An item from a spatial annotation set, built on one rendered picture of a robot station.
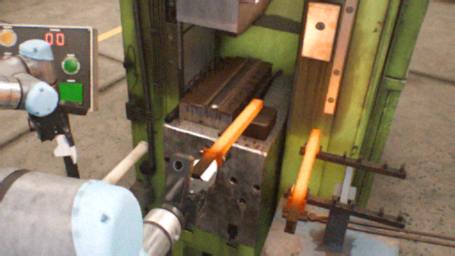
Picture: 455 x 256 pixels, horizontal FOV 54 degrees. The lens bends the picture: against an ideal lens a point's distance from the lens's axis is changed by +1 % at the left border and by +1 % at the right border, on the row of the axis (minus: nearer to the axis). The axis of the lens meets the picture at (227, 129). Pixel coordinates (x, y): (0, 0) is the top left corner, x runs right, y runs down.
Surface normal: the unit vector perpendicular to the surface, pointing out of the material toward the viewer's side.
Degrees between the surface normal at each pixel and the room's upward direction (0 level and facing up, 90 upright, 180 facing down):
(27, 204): 23
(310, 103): 90
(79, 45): 60
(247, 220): 90
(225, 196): 90
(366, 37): 90
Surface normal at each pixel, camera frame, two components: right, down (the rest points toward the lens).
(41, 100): 0.79, 0.38
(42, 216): -0.07, -0.40
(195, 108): -0.39, 0.51
